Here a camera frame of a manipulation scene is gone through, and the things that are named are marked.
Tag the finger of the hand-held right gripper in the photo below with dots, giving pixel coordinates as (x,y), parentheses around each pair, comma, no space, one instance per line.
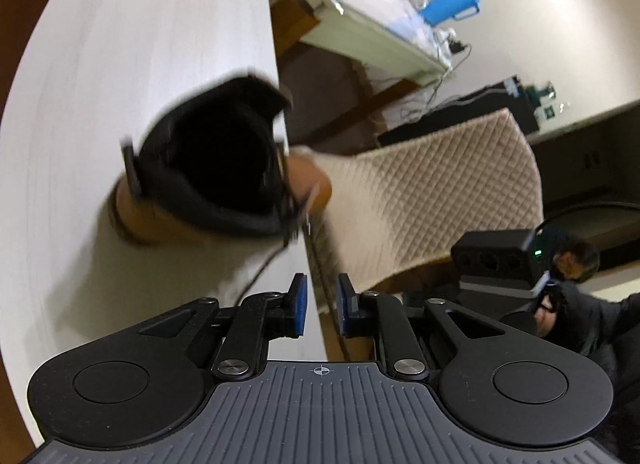
(415,296)

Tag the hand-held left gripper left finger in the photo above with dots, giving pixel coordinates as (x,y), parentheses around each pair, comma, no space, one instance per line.
(300,305)

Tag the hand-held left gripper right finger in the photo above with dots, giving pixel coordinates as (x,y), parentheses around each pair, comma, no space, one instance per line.
(345,305)

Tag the tan leather boot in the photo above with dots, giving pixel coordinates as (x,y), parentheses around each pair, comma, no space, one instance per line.
(215,164)

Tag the person's right forearm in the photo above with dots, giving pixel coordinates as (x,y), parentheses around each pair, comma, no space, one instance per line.
(625,394)

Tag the person's right hand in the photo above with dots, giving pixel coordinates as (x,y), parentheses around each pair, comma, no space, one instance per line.
(585,319)

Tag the beige quilted cover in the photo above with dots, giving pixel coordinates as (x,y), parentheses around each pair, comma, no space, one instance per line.
(440,194)

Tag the black case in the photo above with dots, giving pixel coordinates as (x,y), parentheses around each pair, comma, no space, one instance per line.
(475,109)

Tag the green circuit board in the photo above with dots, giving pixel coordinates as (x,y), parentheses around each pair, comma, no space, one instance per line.
(542,99)

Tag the white power strip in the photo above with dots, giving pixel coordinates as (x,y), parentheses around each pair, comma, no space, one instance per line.
(452,44)

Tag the blue thermos bottle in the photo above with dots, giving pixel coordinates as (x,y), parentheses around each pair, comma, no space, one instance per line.
(450,4)

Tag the white desk with glass top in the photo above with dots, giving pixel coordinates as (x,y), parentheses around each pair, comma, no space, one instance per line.
(350,29)

